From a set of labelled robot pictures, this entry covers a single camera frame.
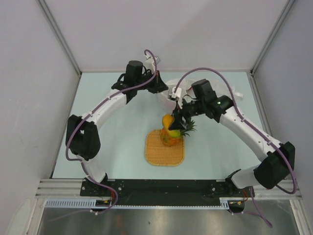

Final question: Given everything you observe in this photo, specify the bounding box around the white plastic bag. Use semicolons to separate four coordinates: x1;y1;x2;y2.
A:
156;77;245;112

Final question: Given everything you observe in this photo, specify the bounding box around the woven bamboo tray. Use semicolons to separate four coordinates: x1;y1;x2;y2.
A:
145;129;185;166

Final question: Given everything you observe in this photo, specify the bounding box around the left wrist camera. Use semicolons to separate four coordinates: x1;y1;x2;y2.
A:
143;55;156;73

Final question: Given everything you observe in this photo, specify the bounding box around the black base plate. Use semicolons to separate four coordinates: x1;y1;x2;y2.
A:
80;178;250;205

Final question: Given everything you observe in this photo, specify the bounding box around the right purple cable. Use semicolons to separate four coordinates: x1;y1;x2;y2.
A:
172;67;298;228

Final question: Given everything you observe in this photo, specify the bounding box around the fake mango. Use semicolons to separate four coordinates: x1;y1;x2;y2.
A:
162;114;180;138

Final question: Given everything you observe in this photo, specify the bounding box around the purple cable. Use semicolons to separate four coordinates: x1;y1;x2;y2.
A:
172;67;298;228
47;48;158;222

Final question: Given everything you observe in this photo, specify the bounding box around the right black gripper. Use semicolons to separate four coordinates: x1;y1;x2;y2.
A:
169;97;205;130

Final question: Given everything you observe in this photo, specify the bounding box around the aluminium frame rail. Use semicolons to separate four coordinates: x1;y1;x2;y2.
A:
35;179;302;200

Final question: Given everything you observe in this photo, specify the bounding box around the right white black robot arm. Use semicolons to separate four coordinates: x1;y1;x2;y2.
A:
168;79;295;196

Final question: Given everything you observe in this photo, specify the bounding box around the fake pineapple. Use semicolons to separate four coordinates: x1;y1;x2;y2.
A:
159;120;196;146

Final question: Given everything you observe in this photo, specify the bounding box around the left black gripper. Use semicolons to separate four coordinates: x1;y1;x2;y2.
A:
134;70;168;94

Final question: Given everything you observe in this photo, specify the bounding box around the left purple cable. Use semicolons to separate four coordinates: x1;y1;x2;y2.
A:
47;48;158;222

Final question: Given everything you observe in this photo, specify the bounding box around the white cable duct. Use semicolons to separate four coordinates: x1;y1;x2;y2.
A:
45;198;244;211

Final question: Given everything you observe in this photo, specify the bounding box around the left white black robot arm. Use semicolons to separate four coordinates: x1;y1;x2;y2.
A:
66;57;168;196

